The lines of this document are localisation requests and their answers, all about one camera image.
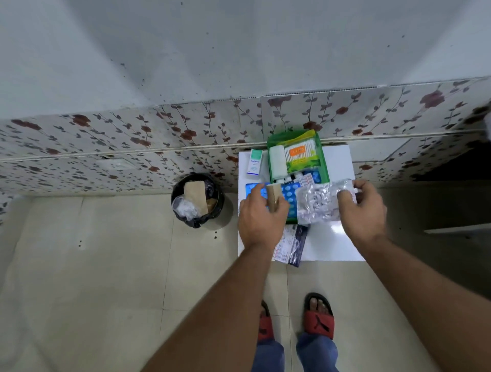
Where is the cotton swab pack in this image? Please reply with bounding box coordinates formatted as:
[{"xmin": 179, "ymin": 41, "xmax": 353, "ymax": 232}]
[{"xmin": 284, "ymin": 138, "xmax": 322, "ymax": 174}]

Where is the person's right hand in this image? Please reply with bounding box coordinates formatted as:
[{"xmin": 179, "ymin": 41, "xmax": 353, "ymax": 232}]
[{"xmin": 336, "ymin": 180, "xmax": 388, "ymax": 248}]

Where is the red black left sandal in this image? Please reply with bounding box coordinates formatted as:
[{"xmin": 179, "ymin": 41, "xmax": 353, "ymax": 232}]
[{"xmin": 257, "ymin": 300, "xmax": 274, "ymax": 343}]

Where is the person's left jeans leg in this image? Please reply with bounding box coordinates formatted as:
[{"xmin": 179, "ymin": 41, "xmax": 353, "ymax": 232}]
[{"xmin": 251, "ymin": 337, "xmax": 285, "ymax": 372}]

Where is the black trash bin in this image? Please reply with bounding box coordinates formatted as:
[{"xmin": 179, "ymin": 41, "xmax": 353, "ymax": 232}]
[{"xmin": 170, "ymin": 173, "xmax": 226, "ymax": 229}]

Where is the person's left hand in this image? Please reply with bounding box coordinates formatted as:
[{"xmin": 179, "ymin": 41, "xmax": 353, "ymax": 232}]
[{"xmin": 238, "ymin": 183, "xmax": 291, "ymax": 251}]

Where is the dark medicine sachet strip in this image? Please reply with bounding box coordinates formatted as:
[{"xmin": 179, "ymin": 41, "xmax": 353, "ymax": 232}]
[{"xmin": 272, "ymin": 224, "xmax": 310, "ymax": 268}]

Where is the red black sandal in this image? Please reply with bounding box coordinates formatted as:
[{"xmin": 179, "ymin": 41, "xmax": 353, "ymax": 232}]
[
  {"xmin": 304, "ymin": 293, "xmax": 335, "ymax": 340},
  {"xmin": 257, "ymin": 300, "xmax": 274, "ymax": 343}
]

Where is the white shelf board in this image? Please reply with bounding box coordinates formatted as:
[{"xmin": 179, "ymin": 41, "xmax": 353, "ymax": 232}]
[{"xmin": 423, "ymin": 223, "xmax": 491, "ymax": 235}]

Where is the beige bandage roll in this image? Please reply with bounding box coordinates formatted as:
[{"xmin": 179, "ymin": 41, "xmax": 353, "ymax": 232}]
[{"xmin": 267, "ymin": 183, "xmax": 284, "ymax": 213}]

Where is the white gauze roll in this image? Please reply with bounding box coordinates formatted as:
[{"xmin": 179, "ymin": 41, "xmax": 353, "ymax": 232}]
[{"xmin": 269, "ymin": 144, "xmax": 288, "ymax": 180}]

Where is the silver blister pack strip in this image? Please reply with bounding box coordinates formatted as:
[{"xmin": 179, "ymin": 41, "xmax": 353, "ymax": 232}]
[{"xmin": 296, "ymin": 179, "xmax": 359, "ymax": 226}]

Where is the person's right forearm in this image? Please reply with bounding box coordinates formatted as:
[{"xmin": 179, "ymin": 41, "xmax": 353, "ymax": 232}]
[{"xmin": 360, "ymin": 235, "xmax": 491, "ymax": 372}]

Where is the person's left forearm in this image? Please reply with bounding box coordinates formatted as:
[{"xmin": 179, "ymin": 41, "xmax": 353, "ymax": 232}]
[{"xmin": 141, "ymin": 241, "xmax": 285, "ymax": 372}]

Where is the blue blister pack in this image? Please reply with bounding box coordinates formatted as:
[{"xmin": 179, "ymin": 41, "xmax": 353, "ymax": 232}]
[
  {"xmin": 281, "ymin": 182, "xmax": 302, "ymax": 220},
  {"xmin": 245, "ymin": 182, "xmax": 269, "ymax": 200}
]

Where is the green first-aid box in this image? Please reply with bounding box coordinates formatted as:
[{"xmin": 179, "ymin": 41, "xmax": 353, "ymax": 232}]
[{"xmin": 266, "ymin": 129, "xmax": 331, "ymax": 225}]

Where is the crumpled clear plastic wrap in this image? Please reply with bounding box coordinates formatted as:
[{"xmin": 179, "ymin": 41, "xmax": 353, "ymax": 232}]
[{"xmin": 172, "ymin": 195, "xmax": 201, "ymax": 222}]

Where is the red black right sandal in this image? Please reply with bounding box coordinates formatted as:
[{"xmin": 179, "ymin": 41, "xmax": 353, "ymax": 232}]
[{"xmin": 304, "ymin": 293, "xmax": 335, "ymax": 340}]

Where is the brown cardboard piece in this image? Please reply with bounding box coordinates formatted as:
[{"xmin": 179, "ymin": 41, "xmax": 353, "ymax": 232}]
[{"xmin": 184, "ymin": 180, "xmax": 209, "ymax": 216}]

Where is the person's jeans leg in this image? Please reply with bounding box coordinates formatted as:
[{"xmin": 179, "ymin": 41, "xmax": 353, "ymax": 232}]
[
  {"xmin": 251, "ymin": 337, "xmax": 285, "ymax": 372},
  {"xmin": 296, "ymin": 332, "xmax": 339, "ymax": 372}
]

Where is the small white teal medicine box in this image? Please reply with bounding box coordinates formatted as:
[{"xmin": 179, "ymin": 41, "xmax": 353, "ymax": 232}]
[{"xmin": 246, "ymin": 149, "xmax": 264, "ymax": 176}]

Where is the person's right jeans leg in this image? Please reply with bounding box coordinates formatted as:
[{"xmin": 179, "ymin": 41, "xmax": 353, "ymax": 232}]
[{"xmin": 296, "ymin": 332, "xmax": 339, "ymax": 372}]

